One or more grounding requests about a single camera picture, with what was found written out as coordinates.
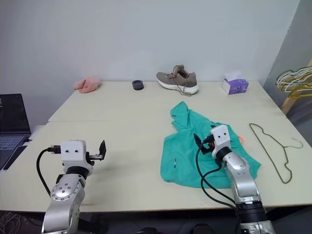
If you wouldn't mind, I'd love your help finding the purple tissue box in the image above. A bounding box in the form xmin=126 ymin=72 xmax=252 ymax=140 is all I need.
xmin=221 ymin=70 xmax=250 ymax=96

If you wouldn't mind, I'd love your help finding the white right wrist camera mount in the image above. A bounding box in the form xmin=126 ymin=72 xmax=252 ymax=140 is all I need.
xmin=210 ymin=125 xmax=232 ymax=157

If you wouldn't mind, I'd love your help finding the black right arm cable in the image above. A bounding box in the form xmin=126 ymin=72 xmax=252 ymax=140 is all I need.
xmin=196 ymin=143 xmax=238 ymax=210

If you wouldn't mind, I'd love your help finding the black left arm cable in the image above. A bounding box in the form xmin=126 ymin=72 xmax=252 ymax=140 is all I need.
xmin=36 ymin=144 xmax=61 ymax=196

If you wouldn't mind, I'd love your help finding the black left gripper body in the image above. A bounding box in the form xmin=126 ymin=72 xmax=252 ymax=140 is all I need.
xmin=86 ymin=152 xmax=103 ymax=163

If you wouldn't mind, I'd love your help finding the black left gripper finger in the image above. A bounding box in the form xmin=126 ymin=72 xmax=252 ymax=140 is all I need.
xmin=98 ymin=139 xmax=107 ymax=161

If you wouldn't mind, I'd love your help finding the patterned dark fabric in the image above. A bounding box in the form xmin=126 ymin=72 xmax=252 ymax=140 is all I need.
xmin=0 ymin=211 xmax=33 ymax=234

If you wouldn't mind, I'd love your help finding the brown sneaker white sole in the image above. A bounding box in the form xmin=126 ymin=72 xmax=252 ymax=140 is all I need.
xmin=156 ymin=64 xmax=199 ymax=97

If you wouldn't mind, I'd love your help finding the dark rounded shape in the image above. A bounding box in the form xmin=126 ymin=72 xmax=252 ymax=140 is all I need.
xmin=136 ymin=226 xmax=162 ymax=234
xmin=191 ymin=223 xmax=215 ymax=234

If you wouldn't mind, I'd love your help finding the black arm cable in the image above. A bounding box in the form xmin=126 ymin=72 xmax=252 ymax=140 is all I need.
xmin=196 ymin=143 xmax=238 ymax=210
xmin=36 ymin=144 xmax=61 ymax=196

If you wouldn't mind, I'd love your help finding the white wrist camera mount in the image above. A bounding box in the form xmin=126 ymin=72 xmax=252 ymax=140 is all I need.
xmin=210 ymin=125 xmax=232 ymax=157
xmin=59 ymin=140 xmax=95 ymax=173

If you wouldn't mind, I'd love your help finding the teal green cloth garment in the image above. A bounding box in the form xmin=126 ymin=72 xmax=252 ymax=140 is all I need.
xmin=159 ymin=101 xmax=263 ymax=190

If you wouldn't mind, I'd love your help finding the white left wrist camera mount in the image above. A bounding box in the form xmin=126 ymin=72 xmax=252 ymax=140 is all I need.
xmin=59 ymin=140 xmax=95 ymax=173

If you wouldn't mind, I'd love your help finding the green wire hanger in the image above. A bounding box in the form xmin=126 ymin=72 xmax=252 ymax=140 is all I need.
xmin=249 ymin=122 xmax=304 ymax=185

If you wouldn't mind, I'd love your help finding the pink plush toy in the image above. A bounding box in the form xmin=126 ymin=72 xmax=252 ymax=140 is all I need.
xmin=73 ymin=76 xmax=102 ymax=94

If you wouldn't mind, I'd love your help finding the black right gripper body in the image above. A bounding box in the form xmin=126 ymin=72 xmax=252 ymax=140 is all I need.
xmin=201 ymin=135 xmax=215 ymax=152

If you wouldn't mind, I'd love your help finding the dark laptop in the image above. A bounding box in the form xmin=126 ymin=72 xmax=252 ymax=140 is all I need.
xmin=0 ymin=93 xmax=33 ymax=170

